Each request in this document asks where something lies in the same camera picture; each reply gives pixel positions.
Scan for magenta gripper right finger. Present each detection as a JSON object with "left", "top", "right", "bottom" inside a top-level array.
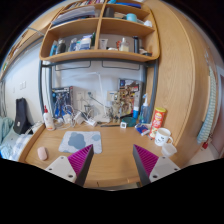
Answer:
[{"left": 133, "top": 144, "right": 180, "bottom": 186}]

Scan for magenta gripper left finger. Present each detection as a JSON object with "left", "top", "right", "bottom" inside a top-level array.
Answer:
[{"left": 46, "top": 145, "right": 94, "bottom": 187}]

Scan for grey cloud mouse pad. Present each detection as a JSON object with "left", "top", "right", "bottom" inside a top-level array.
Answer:
[{"left": 59, "top": 131, "right": 102, "bottom": 154}]

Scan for clear plastic cup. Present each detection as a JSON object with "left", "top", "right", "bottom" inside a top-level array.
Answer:
[{"left": 161, "top": 143, "right": 177, "bottom": 157}]

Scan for white mug with face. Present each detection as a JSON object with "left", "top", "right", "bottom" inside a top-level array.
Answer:
[{"left": 154, "top": 128, "right": 173, "bottom": 146}]

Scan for blue snack packet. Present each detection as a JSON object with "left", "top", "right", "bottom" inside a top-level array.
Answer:
[{"left": 135, "top": 124, "right": 150, "bottom": 136}]

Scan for teal bowl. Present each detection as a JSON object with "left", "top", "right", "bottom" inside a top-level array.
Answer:
[{"left": 122, "top": 117, "right": 136, "bottom": 127}]

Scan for white power strip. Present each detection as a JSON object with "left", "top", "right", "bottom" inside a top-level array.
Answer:
[{"left": 74, "top": 112, "right": 97, "bottom": 127}]

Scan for blue spray bottle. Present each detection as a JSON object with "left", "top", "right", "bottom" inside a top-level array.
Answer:
[{"left": 139, "top": 95, "right": 149, "bottom": 123}]

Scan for small white cube clock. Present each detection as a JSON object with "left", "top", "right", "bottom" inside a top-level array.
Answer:
[{"left": 120, "top": 122, "right": 127, "bottom": 128}]

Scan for black pen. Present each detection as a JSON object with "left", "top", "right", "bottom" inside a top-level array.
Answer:
[{"left": 100, "top": 124, "right": 120, "bottom": 127}]

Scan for red chips can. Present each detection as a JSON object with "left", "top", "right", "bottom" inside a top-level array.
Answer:
[{"left": 149, "top": 107, "right": 166, "bottom": 139}]

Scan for white lotion bottle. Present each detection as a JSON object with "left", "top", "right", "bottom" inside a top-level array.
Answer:
[{"left": 43, "top": 107, "right": 55, "bottom": 131}]

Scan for white desk lamp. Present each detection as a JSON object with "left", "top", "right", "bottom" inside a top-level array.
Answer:
[{"left": 62, "top": 72, "right": 110, "bottom": 122}]

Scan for blue model kit box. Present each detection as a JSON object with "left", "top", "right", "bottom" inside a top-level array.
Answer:
[{"left": 52, "top": 86, "right": 73, "bottom": 119}]

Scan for colourful poster box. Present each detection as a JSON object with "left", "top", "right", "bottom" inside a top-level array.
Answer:
[{"left": 119, "top": 78, "right": 142, "bottom": 117}]

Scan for teal mug on shelf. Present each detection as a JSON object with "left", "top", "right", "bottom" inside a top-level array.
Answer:
[{"left": 126, "top": 13, "right": 137, "bottom": 22}]

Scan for wooden wall shelf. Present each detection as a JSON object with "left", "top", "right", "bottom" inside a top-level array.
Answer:
[{"left": 39, "top": 0, "right": 160, "bottom": 62}]

